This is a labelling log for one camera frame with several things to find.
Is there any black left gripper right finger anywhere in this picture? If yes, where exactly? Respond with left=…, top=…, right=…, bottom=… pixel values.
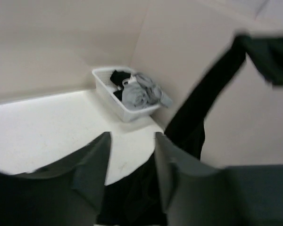
left=154, top=132, right=283, bottom=226

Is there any white plastic laundry basket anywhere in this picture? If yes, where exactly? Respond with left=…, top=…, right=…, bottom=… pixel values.
left=92, top=66, right=160, bottom=122

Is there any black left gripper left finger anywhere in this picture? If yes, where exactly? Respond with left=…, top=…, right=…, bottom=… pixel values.
left=0, top=132, right=111, bottom=226

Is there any black tank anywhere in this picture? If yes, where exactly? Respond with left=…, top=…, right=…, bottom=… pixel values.
left=96, top=37, right=246, bottom=226
left=110, top=70, right=131, bottom=101

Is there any grey tank top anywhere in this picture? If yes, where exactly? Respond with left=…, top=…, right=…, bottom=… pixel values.
left=122, top=73, right=173, bottom=110

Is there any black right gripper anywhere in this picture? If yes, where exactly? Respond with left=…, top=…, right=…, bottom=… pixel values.
left=235, top=33, right=283, bottom=86

